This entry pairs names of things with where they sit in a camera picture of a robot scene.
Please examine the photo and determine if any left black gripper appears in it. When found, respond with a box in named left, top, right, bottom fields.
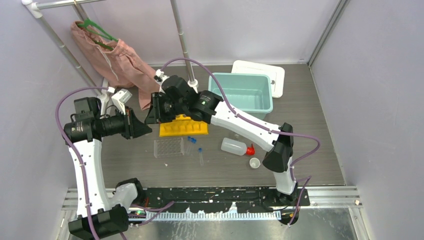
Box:
left=100, top=105, right=151, bottom=139

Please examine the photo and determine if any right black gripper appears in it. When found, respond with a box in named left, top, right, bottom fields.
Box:
left=145, top=92, right=187, bottom=125

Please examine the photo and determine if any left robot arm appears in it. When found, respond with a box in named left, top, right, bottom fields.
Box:
left=63, top=97, right=152, bottom=240

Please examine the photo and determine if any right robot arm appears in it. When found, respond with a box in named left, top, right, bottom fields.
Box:
left=144, top=75, right=298, bottom=206

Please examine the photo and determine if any clear well plate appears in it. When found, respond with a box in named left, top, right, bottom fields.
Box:
left=153, top=137, right=185, bottom=158

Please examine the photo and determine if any yellow test tube rack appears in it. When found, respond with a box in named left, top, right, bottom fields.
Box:
left=159, top=115, right=209, bottom=137

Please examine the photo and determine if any pink cloth garment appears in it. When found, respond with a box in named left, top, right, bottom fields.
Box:
left=70, top=23, right=160, bottom=110

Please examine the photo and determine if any small glass flask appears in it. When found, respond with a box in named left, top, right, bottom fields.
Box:
left=231, top=132, right=241, bottom=140

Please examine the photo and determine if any white squeeze bottle red cap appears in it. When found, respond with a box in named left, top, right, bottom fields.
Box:
left=220, top=137, right=256, bottom=156

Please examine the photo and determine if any teal plastic bin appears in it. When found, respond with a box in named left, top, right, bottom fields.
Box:
left=213, top=72, right=274, bottom=120

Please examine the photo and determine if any green clothes hanger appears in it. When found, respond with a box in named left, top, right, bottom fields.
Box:
left=71, top=18, right=119, bottom=51

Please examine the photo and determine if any small white cup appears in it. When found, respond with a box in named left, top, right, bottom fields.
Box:
left=249, top=157, right=261, bottom=169

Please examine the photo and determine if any white bin lid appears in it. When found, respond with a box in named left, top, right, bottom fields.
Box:
left=230, top=60, right=286, bottom=99

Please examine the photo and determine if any metal clothes rack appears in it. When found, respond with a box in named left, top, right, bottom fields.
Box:
left=21, top=0, right=202, bottom=114

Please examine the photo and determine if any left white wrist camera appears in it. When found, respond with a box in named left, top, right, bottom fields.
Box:
left=104, top=87, right=132, bottom=115

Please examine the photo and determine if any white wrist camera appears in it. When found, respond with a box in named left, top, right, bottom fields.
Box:
left=104, top=87, right=132, bottom=115
left=154, top=69, right=169, bottom=93

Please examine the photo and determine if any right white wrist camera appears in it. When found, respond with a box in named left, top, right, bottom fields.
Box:
left=154, top=69, right=169, bottom=93

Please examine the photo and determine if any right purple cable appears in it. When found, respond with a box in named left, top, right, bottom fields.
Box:
left=160, top=57, right=322, bottom=228

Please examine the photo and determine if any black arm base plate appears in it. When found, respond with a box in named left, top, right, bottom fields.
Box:
left=133, top=186, right=310, bottom=214

